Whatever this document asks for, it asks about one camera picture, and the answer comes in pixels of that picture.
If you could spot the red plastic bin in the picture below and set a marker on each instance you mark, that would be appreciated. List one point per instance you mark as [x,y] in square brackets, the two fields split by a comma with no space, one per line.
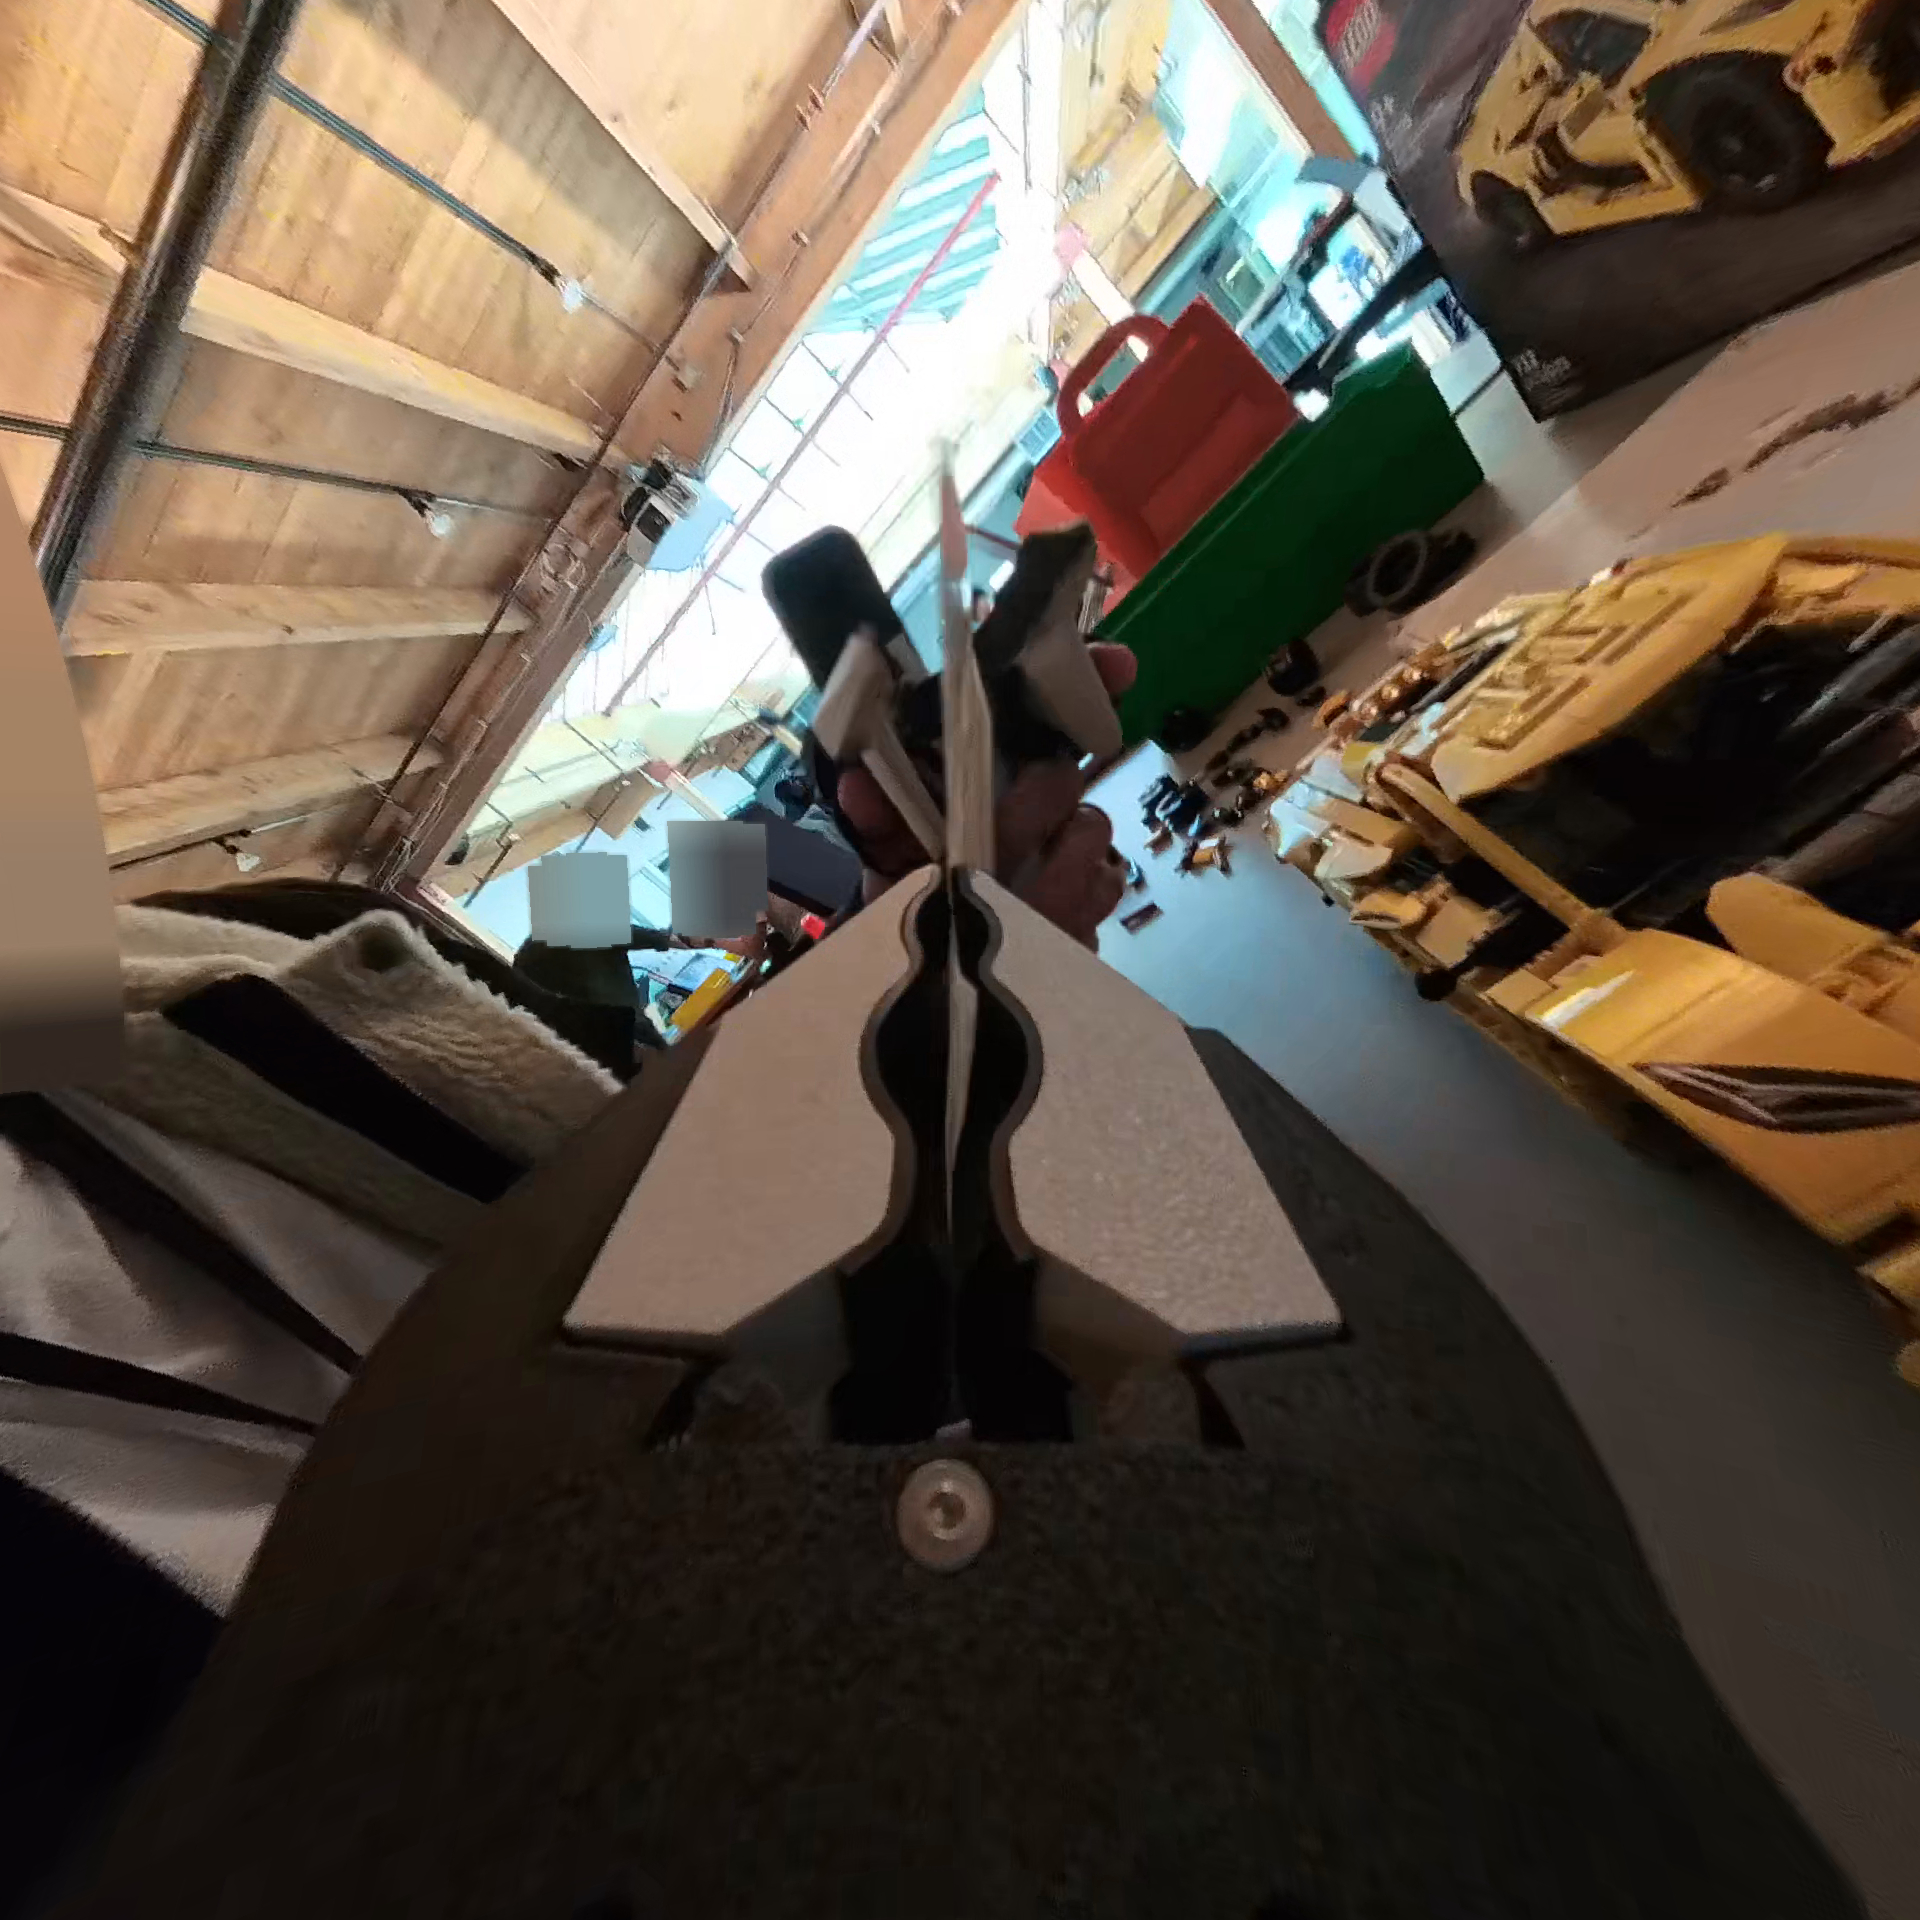
[1156,437]

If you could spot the open instruction booklet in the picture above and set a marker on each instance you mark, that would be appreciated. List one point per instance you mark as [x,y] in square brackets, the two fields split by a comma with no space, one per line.
[1724,437]

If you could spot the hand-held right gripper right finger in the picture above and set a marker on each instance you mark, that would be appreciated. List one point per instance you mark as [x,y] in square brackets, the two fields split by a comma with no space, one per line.
[1168,1201]

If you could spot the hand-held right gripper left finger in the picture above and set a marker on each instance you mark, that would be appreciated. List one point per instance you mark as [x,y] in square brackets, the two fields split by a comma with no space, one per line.
[720,1201]

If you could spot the loose black and yellow bricks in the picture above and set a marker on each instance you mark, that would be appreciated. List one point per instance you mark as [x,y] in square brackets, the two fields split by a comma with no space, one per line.
[1199,810]

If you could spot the toy brick set box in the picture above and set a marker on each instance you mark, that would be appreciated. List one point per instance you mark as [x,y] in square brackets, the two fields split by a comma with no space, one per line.
[1651,151]

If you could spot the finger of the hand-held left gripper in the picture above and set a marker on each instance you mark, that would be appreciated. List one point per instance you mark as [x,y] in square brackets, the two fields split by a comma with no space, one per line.
[1083,674]
[871,735]

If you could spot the clear sticker sheet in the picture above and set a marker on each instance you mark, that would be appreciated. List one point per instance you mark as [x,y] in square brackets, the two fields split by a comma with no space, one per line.
[962,722]

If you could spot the green plastic bin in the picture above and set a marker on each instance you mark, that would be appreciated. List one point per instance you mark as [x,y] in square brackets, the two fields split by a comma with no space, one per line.
[1290,557]

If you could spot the person's left hand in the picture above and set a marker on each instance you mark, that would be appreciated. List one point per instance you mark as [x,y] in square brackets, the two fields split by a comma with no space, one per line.
[1064,856]

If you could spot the yellow toy brick car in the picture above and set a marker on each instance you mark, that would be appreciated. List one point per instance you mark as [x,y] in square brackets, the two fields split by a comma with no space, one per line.
[1651,900]

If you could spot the white shirt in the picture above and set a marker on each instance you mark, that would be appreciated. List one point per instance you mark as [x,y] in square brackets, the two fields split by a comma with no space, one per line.
[178,1349]

